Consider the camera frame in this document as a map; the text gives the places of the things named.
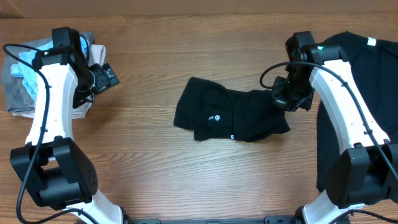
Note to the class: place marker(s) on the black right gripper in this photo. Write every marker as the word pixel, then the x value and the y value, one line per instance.
pixel 280 99

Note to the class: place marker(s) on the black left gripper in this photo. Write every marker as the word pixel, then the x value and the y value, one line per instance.
pixel 106 78

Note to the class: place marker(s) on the black t-shirt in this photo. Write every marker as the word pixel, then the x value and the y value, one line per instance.
pixel 213 111

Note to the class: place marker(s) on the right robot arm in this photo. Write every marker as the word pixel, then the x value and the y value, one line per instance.
pixel 354 125

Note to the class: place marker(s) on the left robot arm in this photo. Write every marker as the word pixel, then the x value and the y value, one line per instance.
pixel 53 169

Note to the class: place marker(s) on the beige folded shirt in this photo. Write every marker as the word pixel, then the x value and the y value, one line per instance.
pixel 97 55

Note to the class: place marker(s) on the light blue printed t-shirt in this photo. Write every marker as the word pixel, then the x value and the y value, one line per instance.
pixel 29 78

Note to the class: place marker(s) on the dark navy t-shirt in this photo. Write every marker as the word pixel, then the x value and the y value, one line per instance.
pixel 367 93

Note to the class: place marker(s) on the grey folded shirt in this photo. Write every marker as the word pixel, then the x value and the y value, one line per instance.
pixel 17 97

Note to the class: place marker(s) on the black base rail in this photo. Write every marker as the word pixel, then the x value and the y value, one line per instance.
pixel 277 219

